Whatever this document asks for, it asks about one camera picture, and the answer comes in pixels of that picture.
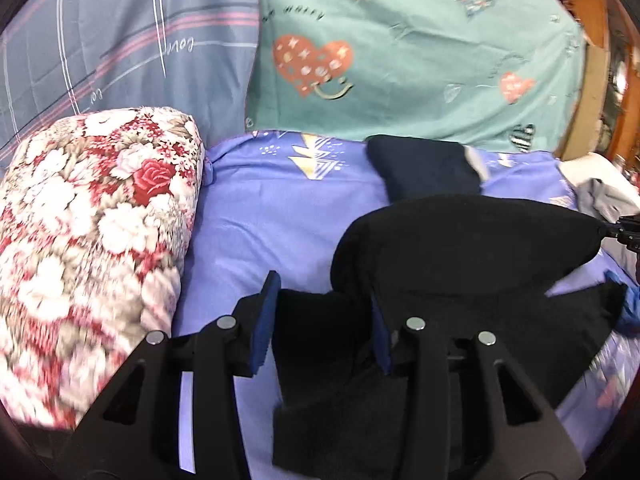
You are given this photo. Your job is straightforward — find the blue cloth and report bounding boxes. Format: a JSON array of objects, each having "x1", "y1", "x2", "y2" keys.
[{"x1": 604, "y1": 269, "x2": 640, "y2": 335}]

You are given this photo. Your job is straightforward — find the purple patterned bed sheet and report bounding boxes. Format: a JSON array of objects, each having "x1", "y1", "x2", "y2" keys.
[{"x1": 170, "y1": 130, "x2": 640, "y2": 480}]

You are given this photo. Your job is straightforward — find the folded dark navy garment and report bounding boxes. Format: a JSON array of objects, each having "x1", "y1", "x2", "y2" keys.
[{"x1": 366, "y1": 135, "x2": 492, "y2": 202}]

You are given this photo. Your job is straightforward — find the wooden bed headboard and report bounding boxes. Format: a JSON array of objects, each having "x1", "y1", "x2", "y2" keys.
[{"x1": 554, "y1": 0, "x2": 640, "y2": 163}]

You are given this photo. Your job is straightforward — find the floral rolled quilt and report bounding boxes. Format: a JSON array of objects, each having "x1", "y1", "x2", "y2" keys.
[{"x1": 0, "y1": 105, "x2": 207, "y2": 431}]

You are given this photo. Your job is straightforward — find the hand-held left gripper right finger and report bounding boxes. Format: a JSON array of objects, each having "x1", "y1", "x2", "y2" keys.
[{"x1": 370, "y1": 292, "x2": 586, "y2": 480}]

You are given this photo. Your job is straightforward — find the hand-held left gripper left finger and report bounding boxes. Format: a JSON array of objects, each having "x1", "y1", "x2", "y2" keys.
[{"x1": 65, "y1": 271, "x2": 280, "y2": 480}]

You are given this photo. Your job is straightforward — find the black pants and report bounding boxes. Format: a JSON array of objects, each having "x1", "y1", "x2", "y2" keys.
[{"x1": 272, "y1": 194, "x2": 627, "y2": 480}]

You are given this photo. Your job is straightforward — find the pile of light clothes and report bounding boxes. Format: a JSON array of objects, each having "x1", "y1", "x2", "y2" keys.
[{"x1": 557, "y1": 151, "x2": 640, "y2": 273}]

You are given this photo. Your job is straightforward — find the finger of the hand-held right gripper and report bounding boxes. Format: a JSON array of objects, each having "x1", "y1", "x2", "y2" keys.
[{"x1": 601, "y1": 214, "x2": 640, "y2": 262}]

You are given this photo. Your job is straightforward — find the grey-blue plaid blanket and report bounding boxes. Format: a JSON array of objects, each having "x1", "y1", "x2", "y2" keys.
[{"x1": 0, "y1": 0, "x2": 265, "y2": 167}]

